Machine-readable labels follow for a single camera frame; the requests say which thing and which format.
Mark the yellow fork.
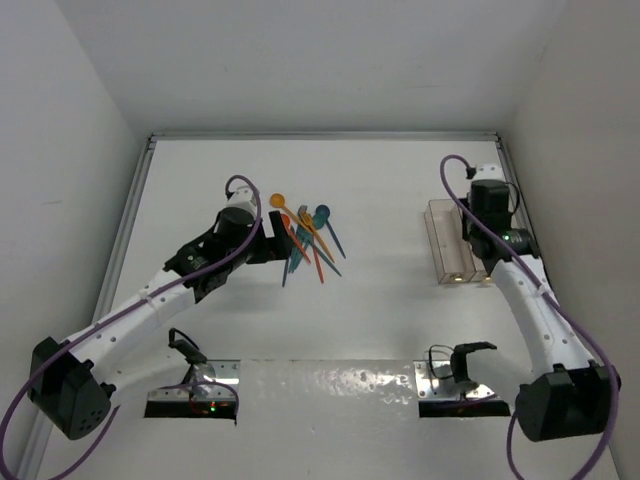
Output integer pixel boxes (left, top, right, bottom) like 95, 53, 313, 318
299, 210, 335, 262

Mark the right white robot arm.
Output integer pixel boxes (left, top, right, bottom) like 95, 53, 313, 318
459, 179, 621, 442

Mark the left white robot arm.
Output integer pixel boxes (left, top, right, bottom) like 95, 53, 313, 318
27, 207, 293, 440

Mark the orange spoon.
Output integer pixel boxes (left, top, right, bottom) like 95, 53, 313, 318
281, 213, 311, 264

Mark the dark blue knife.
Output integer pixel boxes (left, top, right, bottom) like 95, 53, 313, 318
281, 258, 291, 288

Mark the yellow spoon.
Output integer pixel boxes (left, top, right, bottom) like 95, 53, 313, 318
270, 193, 311, 233

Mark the teal spoon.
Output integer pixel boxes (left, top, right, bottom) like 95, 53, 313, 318
310, 214, 324, 252

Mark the dark blue spoon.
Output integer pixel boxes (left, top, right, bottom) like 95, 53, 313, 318
315, 204, 346, 258

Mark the clear container left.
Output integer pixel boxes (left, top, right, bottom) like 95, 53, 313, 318
424, 199, 475, 284

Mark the clear container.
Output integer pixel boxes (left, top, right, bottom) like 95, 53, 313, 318
424, 199, 475, 284
452, 197, 494, 286

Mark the clear container middle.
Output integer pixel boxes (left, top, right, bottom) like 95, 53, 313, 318
452, 197, 494, 286

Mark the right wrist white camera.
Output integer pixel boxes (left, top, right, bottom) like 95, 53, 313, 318
472, 163, 505, 181

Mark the wrist white camera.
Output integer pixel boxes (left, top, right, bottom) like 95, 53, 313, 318
226, 186, 258, 217
472, 163, 505, 181

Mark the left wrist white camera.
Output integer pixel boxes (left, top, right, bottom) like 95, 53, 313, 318
226, 186, 258, 217

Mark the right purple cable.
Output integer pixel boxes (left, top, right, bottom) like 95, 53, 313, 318
439, 154, 617, 480

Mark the purple cable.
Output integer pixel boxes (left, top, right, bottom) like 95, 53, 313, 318
439, 154, 617, 480
0, 174, 264, 480

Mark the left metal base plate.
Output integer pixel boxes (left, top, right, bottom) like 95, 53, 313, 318
147, 359, 241, 403

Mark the metal base plate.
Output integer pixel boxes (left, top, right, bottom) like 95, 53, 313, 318
413, 360, 499, 402
147, 359, 241, 403

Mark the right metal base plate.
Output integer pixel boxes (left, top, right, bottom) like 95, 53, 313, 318
413, 360, 499, 402

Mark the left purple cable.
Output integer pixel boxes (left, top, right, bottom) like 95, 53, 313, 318
0, 174, 264, 480

